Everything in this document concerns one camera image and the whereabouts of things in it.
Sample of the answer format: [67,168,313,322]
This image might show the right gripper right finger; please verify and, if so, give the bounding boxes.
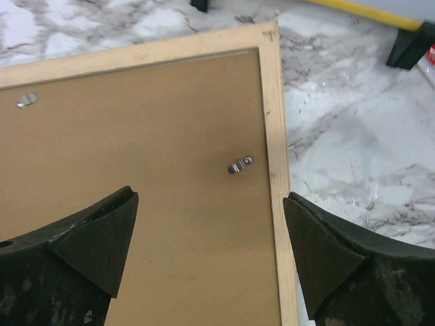
[283,192,434,326]

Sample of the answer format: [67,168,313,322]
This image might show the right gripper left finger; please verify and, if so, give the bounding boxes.
[1,186,139,325]

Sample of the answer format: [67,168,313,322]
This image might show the brown cardboard backing board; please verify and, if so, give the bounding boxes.
[1,51,281,325]

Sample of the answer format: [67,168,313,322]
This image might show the wooden picture frame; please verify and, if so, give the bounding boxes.
[1,35,298,325]

